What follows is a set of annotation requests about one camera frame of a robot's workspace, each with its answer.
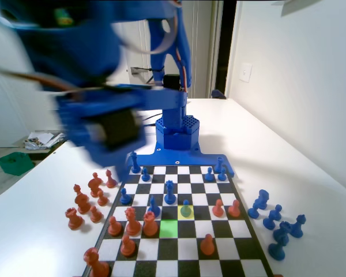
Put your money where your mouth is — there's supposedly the blue chess king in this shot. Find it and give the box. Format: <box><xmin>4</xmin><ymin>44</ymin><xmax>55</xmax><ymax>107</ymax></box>
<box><xmin>130</xmin><ymin>151</ymin><xmax>141</xmax><ymax>174</ymax></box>

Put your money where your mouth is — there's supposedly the orange chess knight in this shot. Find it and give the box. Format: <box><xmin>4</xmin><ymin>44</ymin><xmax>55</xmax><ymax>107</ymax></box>
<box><xmin>74</xmin><ymin>193</ymin><xmax>91</xmax><ymax>215</ymax></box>
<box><xmin>87</xmin><ymin>177</ymin><xmax>102</xmax><ymax>199</ymax></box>

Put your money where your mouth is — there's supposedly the blue chess queen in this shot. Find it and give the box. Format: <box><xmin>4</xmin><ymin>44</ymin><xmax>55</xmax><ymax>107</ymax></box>
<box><xmin>163</xmin><ymin>179</ymin><xmax>176</xmax><ymax>205</ymax></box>

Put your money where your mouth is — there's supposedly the orange chess queen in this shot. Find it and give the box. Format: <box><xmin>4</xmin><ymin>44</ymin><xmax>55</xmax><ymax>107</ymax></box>
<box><xmin>123</xmin><ymin>207</ymin><xmax>142</xmax><ymax>238</ymax></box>

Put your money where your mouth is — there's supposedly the black white chess board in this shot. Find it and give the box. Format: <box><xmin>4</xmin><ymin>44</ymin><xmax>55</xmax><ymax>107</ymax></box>
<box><xmin>82</xmin><ymin>164</ymin><xmax>276</xmax><ymax>277</ymax></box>

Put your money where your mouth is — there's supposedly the pile of papers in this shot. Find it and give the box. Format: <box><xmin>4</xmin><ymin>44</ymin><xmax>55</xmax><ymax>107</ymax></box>
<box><xmin>22</xmin><ymin>130</ymin><xmax>66</xmax><ymax>151</ymax></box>

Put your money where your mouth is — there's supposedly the green box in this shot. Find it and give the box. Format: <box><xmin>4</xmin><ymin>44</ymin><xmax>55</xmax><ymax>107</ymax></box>
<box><xmin>0</xmin><ymin>152</ymin><xmax>36</xmax><ymax>177</ymax></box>

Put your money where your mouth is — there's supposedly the white arched panel black rim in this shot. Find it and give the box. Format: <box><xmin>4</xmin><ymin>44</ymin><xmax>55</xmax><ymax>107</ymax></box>
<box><xmin>0</xmin><ymin>25</ymin><xmax>40</xmax><ymax>148</ymax></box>

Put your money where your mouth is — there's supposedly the dark blue rounded object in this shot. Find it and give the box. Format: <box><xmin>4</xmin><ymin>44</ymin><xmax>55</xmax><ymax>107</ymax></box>
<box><xmin>210</xmin><ymin>88</ymin><xmax>227</xmax><ymax>100</ymax></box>

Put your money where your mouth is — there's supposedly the white door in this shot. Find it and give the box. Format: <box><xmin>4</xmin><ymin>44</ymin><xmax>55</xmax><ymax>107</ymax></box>
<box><xmin>118</xmin><ymin>0</ymin><xmax>220</xmax><ymax>100</ymax></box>

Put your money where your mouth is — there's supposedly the black table cable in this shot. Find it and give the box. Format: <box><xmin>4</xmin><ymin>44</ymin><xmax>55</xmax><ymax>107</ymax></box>
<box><xmin>138</xmin><ymin>114</ymin><xmax>160</xmax><ymax>128</ymax></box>

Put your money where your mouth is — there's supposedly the blue board mount plate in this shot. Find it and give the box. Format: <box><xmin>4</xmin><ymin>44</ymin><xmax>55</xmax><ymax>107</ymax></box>
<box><xmin>123</xmin><ymin>145</ymin><xmax>236</xmax><ymax>179</ymax></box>

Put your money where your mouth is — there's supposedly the silver door handle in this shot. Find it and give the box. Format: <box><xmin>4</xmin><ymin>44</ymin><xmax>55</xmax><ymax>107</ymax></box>
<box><xmin>130</xmin><ymin>66</ymin><xmax>155</xmax><ymax>76</ymax></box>

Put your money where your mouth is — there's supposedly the red white servo wire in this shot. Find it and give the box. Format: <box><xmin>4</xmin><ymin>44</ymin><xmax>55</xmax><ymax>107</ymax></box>
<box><xmin>172</xmin><ymin>0</ymin><xmax>190</xmax><ymax>91</ymax></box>
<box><xmin>115</xmin><ymin>25</ymin><xmax>176</xmax><ymax>56</ymax></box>

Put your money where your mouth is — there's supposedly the white light switch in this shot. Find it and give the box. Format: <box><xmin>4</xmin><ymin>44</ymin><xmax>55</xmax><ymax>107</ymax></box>
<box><xmin>239</xmin><ymin>61</ymin><xmax>254</xmax><ymax>84</ymax></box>

